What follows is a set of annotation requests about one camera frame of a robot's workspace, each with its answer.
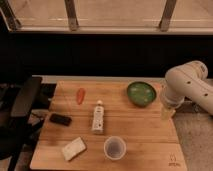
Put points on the white tube bottle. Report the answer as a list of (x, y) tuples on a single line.
[(98, 118)]

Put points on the green ceramic bowl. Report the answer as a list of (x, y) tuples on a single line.
[(141, 93)]

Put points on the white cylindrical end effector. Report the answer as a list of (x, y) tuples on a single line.
[(167, 112)]

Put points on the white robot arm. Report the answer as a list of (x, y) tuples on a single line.
[(186, 81)]

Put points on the clear plastic cup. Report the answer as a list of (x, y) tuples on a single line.
[(114, 148)]

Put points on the white sponge block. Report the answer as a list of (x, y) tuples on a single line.
[(73, 149)]

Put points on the orange carrot toy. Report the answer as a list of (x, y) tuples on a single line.
[(80, 96)]

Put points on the wooden table board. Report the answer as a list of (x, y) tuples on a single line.
[(152, 144)]

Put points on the black office chair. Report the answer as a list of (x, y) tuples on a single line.
[(17, 131)]

